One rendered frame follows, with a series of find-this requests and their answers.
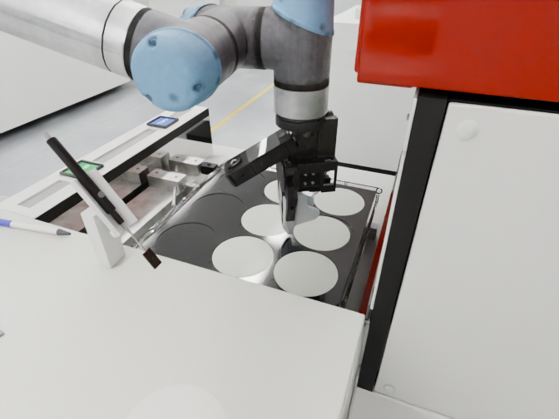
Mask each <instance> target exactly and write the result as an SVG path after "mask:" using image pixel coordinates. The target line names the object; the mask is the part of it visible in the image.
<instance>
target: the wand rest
mask: <svg viewBox="0 0 559 419"><path fill-rule="evenodd" d="M87 174H88V175H89V176H90V178H91V179H92V180H93V181H94V183H95V184H96V185H97V186H98V188H99V189H100V190H101V191H102V192H103V193H104V194H105V196H106V197H107V198H108V199H109V200H110V201H111V202H112V204H113V205H114V206H115V207H116V209H115V211H116V212H117V213H118V214H119V215H120V216H121V217H122V218H123V220H124V224H125V226H126V227H127V228H128V227H129V226H131V225H132V224H134V223H135V222H136V221H137V220H138V218H137V217H136V216H135V215H134V214H133V213H132V212H131V211H130V209H129V208H128V207H127V206H126V204H125V203H124V202H123V201H122V199H121V198H120V197H119V196H118V194H117V193H116V192H115V191H114V189H112V187H111V186H110V185H109V184H108V183H107V182H106V180H105V179H104V178H103V177H102V175H101V174H100V173H99V171H98V170H97V169H96V168H94V169H92V170H90V171H89V172H87ZM70 184H71V186H72V187H73V188H74V189H75V190H76V192H77V193H78V194H79V195H80V196H81V197H82V198H83V199H84V200H85V201H86V202H87V204H88V205H89V206H90V207H89V208H87V209H86V210H84V211H83V212H81V216H82V220H83V222H84V225H85V227H86V229H87V233H88V236H89V238H90V241H91V243H92V247H93V249H94V251H95V254H96V258H97V260H98V263H99V264H100V265H103V266H106V267H108V268H111V267H113V266H114V265H115V264H116V263H117V262H118V261H119V260H120V259H121V258H122V257H124V256H125V255H126V254H125V251H124V249H123V246H122V242H121V238H120V235H121V233H122V232H123V231H124V230H125V228H124V227H123V226H122V225H121V224H118V223H117V222H116V221H115V220H114V219H113V217H112V216H111V215H110V214H107V213H106V212H105V210H104V209H103V208H102V207H101V206H100V205H99V204H98V203H97V202H96V201H95V199H94V198H93V197H92V196H91V195H90V193H89V192H88V191H87V190H86V189H85V187H84V186H83V185H82V184H81V183H80V181H79V180H74V181H72V182H71V183H70ZM117 224H118V225H117Z"/></svg>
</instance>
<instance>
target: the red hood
mask: <svg viewBox="0 0 559 419"><path fill-rule="evenodd" d="M354 70H355V72H357V73H358V75H357V82H358V83H367V84H374V85H383V86H398V87H406V88H412V87H419V88H427V89H435V90H443V91H458V92H466V93H474V94H482V95H490V96H505V97H513V98H522V99H529V100H538V101H553V102H559V0H362V2H361V10H360V18H359V33H358V41H357V48H356V56H355V63H354Z"/></svg>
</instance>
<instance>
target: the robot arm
mask: <svg viewBox="0 0 559 419"><path fill-rule="evenodd" d="M0 31H1V32H5V33H8V34H10V35H13V36H15V37H19V38H21V39H23V40H26V41H29V42H32V43H35V44H37V45H39V46H42V47H45V48H48V49H51V50H53V51H55V52H60V53H61V54H64V55H67V56H69V57H73V58H75V59H77V60H80V61H82V62H86V63H89V64H91V65H93V66H96V67H100V68H102V69H104V70H107V71H110V72H113V73H116V74H118V75H120V76H124V77H126V78H129V79H132V80H133V81H134V82H135V83H136V86H137V88H138V90H139V91H140V93H141V94H142V95H143V96H145V97H146V98H147V99H148V100H149V101H150V102H152V104H153V105H154V106H156V107H158V108H161V109H162V110H165V111H172V112H180V111H187V110H189V109H191V108H192V107H194V106H196V105H199V104H200V103H201V102H203V101H205V100H207V99H208V98H209V97H210V96H212V95H213V94H214V92H215V91H216V89H217V88H218V86H219V85H220V84H222V83H223V82H224V81H225V80H226V79H227V78H229V77H230V76H231V75H232V74H233V73H234V72H235V71H237V70H238V69H240V68H241V69H257V70H267V69H268V70H274V103H275V124H276V125H277V126H278V127H279V128H280V129H279V130H278V131H276V132H275V133H273V134H271V135H270V136H267V137H266V138H264V139H263V140H261V141H259V142H258V143H256V144H254V145H253V146H251V147H250V148H248V149H246V150H244V151H242V152H241V153H239V154H238V155H236V156H234V157H233V158H231V159H229V160H228V161H226V162H225V164H224V167H225V177H226V178H227V179H228V181H229V182H230V183H231V184H232V185H233V186H234V187H237V186H239V185H241V184H243V183H245V182H246V181H247V180H250V179H251V178H253V177H255V176H256V175H258V174H260V173H261V172H263V171H265V170H267V169H269V168H270V167H271V166H273V165H275V164H276V173H277V178H278V191H279V209H280V217H281V224H282V226H283V229H284V230H285V232H286V233H287V234H292V233H293V230H294V227H295V226H296V225H298V224H303V223H305V222H308V221H311V220H314V219H317V218H318V217H319V209H317V208H315V207H312V206H313V204H314V198H313V197H312V196H309V195H306V194H304V193H303V192H302V191H308V192H315V191H320V192H321V193H325V192H334V191H335V189H336V180H337V172H338V163H339V162H338V160H337V159H336V157H335V148H336V139H337V130H338V120H339V118H338V117H337V116H334V113H333V112H332V111H331V110H328V101H329V75H330V64H331V53H332V42H333V35H334V0H273V2H272V3H271V6H266V7H263V6H233V5H217V4H214V3H205V4H202V5H191V6H189V7H186V8H185V9H184V11H183V13H182V16H181V17H180V18H178V17H173V16H171V15H169V14H166V13H164V12H160V11H158V10H155V9H152V8H150V7H148V6H145V5H142V4H140V3H138V2H134V1H132V0H0ZM290 131H291V132H292V133H291V134H290V133H289V132H290ZM293 137H294V138H293ZM328 160H330V161H328ZM330 170H334V184H333V185H324V184H330V181H331V178H330V177H329V174H327V172H329V171H330Z"/></svg>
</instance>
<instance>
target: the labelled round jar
mask: <svg viewBox="0 0 559 419"><path fill-rule="evenodd" d="M126 419H226V417H225V413H224V410H223V408H222V406H221V404H220V403H219V402H218V400H217V399H216V398H215V397H214V396H213V395H212V394H211V393H210V392H208V391H206V390H205V389H203V388H201V387H197V386H193V385H186V384H181V385H174V386H169V387H164V388H162V389H160V390H158V391H156V392H153V393H152V394H151V395H149V396H148V397H146V398H145V399H143V400H142V401H141V402H140V403H138V404H137V405H136V406H135V407H134V409H133V410H132V411H131V412H130V414H129V415H128V416H127V417H126Z"/></svg>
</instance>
